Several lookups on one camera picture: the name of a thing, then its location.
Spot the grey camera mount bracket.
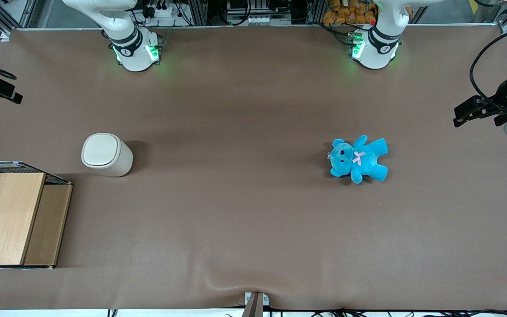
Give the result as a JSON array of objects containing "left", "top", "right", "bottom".
[{"left": 241, "top": 291, "right": 270, "bottom": 317}]

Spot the blue teddy bear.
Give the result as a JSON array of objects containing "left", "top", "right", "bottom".
[{"left": 328, "top": 135, "right": 389, "bottom": 184}]

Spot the beige trash can with lid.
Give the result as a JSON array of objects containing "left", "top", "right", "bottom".
[{"left": 81, "top": 133, "right": 134, "bottom": 177}]

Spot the light wooden shelf box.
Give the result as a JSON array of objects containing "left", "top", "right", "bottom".
[{"left": 0, "top": 172, "right": 74, "bottom": 269}]

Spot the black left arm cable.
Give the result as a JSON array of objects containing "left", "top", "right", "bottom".
[{"left": 470, "top": 22, "right": 507, "bottom": 111}]

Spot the pile of orange plush toys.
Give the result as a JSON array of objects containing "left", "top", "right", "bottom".
[{"left": 322, "top": 0, "right": 378, "bottom": 25}]

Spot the white power strip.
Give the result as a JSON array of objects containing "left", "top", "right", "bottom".
[{"left": 145, "top": 0, "right": 180, "bottom": 19}]

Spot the brown table mat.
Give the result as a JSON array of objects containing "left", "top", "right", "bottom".
[{"left": 0, "top": 24, "right": 507, "bottom": 311}]

